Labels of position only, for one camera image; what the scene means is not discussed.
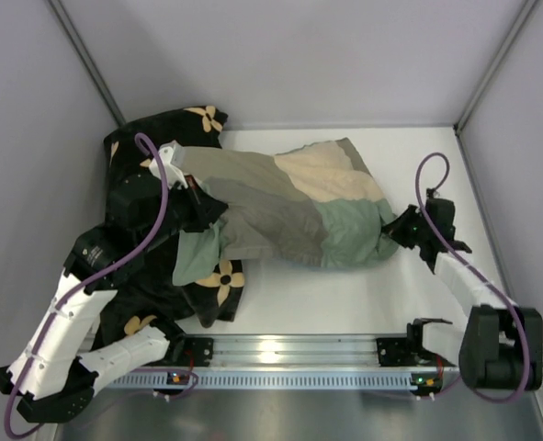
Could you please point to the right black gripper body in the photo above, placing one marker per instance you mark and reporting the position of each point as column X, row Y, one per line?
column 402, row 225

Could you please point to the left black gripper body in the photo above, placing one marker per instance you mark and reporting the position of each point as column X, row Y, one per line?
column 202, row 208

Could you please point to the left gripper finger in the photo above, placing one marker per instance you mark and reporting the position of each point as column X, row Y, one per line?
column 207, row 208
column 199, row 225

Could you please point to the patchwork green beige pillowcase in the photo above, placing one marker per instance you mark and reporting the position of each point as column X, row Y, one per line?
column 316, row 206

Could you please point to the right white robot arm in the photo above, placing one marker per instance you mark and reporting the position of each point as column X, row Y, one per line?
column 501, row 346

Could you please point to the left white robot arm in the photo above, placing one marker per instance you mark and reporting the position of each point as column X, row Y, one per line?
column 59, row 372

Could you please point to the black floral pillow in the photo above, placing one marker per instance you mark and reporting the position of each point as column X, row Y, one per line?
column 150, row 293

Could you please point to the right corner aluminium profile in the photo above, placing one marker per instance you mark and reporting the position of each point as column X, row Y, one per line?
column 494, row 66

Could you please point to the corner aluminium profile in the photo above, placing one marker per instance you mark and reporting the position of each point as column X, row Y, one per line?
column 86, row 58
column 494, row 66

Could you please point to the left corner aluminium profile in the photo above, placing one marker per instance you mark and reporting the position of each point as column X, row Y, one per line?
column 86, row 58

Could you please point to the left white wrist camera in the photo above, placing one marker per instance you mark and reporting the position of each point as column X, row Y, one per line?
column 172, row 156

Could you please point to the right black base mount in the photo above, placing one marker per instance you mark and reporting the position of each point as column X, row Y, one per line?
column 394, row 352

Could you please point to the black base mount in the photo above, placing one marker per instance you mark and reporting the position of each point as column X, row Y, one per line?
column 394, row 352
column 193, row 352

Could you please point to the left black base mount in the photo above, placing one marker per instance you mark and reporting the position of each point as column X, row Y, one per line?
column 193, row 352

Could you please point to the aluminium mounting rail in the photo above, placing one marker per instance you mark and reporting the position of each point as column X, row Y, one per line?
column 330, row 351

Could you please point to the grey slotted cable duct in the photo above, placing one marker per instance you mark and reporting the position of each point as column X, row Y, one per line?
column 277, row 380

